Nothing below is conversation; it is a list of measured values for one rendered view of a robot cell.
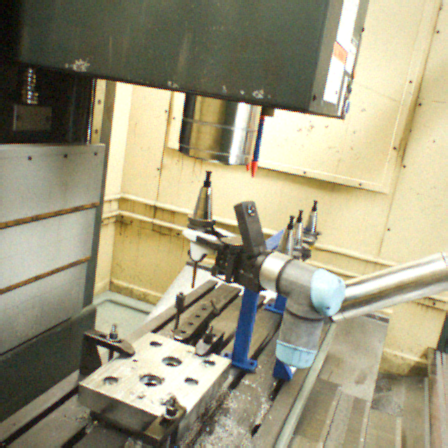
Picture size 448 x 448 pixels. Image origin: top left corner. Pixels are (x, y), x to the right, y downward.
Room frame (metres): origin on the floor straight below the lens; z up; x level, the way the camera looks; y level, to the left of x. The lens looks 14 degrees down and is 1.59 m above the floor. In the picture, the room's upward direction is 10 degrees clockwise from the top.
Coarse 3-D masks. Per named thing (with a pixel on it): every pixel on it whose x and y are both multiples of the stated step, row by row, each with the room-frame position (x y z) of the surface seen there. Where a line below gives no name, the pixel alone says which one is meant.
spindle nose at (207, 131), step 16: (192, 96) 1.01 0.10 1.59; (192, 112) 1.01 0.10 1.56; (208, 112) 0.99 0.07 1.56; (224, 112) 0.99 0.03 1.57; (240, 112) 1.00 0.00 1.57; (256, 112) 1.03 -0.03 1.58; (192, 128) 1.01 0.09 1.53; (208, 128) 0.99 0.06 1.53; (224, 128) 0.99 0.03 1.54; (240, 128) 1.00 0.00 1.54; (256, 128) 1.05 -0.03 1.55; (192, 144) 1.00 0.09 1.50; (208, 144) 0.99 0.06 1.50; (224, 144) 0.99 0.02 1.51; (240, 144) 1.01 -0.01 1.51; (208, 160) 0.99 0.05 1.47; (224, 160) 1.00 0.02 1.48; (240, 160) 1.01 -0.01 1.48
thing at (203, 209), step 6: (204, 192) 1.05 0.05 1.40; (210, 192) 1.06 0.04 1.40; (198, 198) 1.06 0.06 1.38; (204, 198) 1.05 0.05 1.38; (210, 198) 1.06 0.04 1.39; (198, 204) 1.05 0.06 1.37; (204, 204) 1.05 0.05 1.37; (210, 204) 1.06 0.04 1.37; (198, 210) 1.05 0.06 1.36; (204, 210) 1.05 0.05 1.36; (210, 210) 1.06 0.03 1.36; (198, 216) 1.05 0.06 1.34; (204, 216) 1.05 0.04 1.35; (210, 216) 1.06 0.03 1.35
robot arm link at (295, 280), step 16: (288, 272) 0.89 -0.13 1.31; (304, 272) 0.88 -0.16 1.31; (320, 272) 0.88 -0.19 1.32; (288, 288) 0.88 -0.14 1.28; (304, 288) 0.86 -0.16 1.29; (320, 288) 0.85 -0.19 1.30; (336, 288) 0.85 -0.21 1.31; (288, 304) 0.88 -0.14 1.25; (304, 304) 0.86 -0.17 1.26; (320, 304) 0.84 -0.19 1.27; (336, 304) 0.86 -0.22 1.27
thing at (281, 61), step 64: (64, 0) 1.05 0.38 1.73; (128, 0) 1.01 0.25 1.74; (192, 0) 0.96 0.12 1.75; (256, 0) 0.93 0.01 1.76; (320, 0) 0.89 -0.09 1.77; (64, 64) 1.05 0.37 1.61; (128, 64) 1.00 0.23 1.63; (192, 64) 0.96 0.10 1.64; (256, 64) 0.92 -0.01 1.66; (320, 64) 0.91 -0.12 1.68
